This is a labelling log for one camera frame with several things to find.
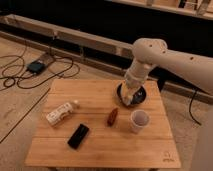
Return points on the long wooden beam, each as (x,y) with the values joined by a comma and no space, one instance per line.
(65,34)

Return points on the wooden table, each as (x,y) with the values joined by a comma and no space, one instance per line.
(104,146)

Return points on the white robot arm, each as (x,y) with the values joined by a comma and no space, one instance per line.
(149,53)

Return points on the black remote control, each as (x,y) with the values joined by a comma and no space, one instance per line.
(78,136)

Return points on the black bowl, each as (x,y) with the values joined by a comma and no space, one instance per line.
(138,97)

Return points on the brown wooden object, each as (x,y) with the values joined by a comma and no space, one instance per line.
(112,117)

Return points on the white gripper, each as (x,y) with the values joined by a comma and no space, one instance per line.
(133,80)

